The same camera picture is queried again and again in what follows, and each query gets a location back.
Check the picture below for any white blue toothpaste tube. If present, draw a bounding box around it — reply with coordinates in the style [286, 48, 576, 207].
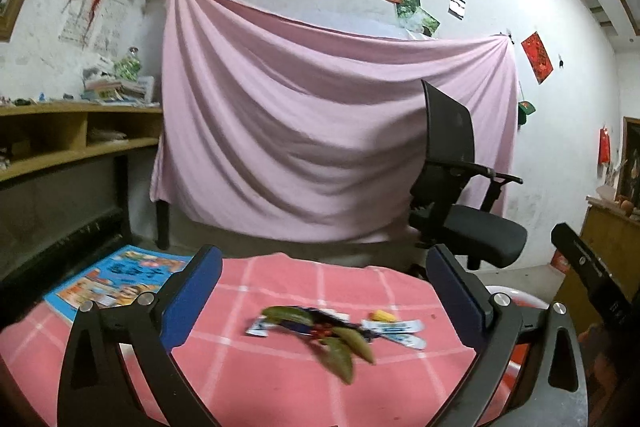
[360, 320, 426, 350]

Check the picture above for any red diamond wall poster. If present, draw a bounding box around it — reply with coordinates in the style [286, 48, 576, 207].
[522, 31, 553, 84]

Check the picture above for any leaves and wrappers pile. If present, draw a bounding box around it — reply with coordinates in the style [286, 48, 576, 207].
[245, 306, 376, 385]

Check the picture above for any pink plaid tablecloth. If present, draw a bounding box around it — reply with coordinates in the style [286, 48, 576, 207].
[0, 251, 516, 427]

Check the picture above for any wooden cabinet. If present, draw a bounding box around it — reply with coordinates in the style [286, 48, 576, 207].
[551, 198, 639, 309]

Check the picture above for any black office chair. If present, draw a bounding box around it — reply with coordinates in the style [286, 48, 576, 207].
[408, 81, 527, 271]

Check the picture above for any green cap on wall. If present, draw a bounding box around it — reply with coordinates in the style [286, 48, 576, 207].
[518, 101, 536, 127]

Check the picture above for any pink hanging sheet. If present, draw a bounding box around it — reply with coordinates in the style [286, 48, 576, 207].
[150, 0, 518, 243]

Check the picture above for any person's right hand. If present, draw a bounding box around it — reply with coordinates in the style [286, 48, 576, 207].
[578, 324, 616, 385]

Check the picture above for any orange white plastic basin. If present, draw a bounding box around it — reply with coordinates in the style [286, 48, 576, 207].
[460, 286, 549, 419]

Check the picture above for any wooden wall shelf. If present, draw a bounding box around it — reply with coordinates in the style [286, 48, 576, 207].
[1, 102, 163, 270]

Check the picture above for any blue cover book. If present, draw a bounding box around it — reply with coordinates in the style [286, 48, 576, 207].
[43, 245, 192, 323]

